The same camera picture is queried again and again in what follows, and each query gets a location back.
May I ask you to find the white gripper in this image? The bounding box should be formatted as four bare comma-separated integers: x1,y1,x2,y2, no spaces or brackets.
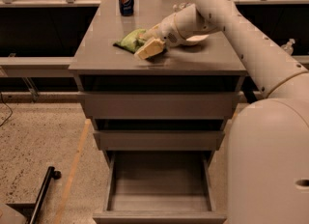
134,13,185,60

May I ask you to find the green jalapeno chip bag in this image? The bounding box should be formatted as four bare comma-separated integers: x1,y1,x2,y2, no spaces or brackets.
113,29,146,53

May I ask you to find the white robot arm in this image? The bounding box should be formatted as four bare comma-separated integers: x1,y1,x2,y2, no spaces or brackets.
135,0,309,224

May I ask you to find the grey top drawer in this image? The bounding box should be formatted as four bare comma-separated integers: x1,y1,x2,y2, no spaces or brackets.
79,92,239,120

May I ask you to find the grey drawer cabinet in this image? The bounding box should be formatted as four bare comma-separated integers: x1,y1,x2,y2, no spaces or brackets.
69,0,246,158

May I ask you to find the grey middle drawer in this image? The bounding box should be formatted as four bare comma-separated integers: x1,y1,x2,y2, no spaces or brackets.
94,130,224,151

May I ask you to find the grey open bottom drawer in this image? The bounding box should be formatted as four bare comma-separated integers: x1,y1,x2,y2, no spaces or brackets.
93,151,226,224

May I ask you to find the clear plastic water bottle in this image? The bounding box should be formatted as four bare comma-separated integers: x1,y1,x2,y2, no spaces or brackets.
173,2,190,13

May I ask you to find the white paper bowl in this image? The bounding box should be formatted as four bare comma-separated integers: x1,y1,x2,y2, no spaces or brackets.
183,35,208,46

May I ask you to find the clear sanitizer pump bottle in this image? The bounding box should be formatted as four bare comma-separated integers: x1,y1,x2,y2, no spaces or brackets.
281,39,295,55

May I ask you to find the black chair leg with caster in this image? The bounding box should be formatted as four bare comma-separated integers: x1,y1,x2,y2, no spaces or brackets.
6,166,62,224

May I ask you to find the grey metal rail frame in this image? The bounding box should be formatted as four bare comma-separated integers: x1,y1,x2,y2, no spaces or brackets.
0,0,309,105

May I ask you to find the black cable on floor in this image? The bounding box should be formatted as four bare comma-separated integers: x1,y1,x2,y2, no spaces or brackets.
0,92,14,127

